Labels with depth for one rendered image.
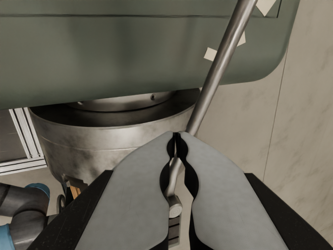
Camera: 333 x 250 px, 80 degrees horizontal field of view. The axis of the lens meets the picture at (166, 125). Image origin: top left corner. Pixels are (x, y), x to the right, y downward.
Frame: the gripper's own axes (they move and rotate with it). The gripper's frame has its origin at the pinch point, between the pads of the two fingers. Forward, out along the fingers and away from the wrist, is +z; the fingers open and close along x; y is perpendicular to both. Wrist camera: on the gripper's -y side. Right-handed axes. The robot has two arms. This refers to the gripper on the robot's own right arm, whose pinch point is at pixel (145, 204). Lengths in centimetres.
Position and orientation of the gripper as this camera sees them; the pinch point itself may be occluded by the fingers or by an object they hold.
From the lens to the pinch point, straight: 62.1
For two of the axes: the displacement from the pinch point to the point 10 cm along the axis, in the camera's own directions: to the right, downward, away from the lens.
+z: 9.3, -0.7, 3.5
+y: -1.0, 8.9, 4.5
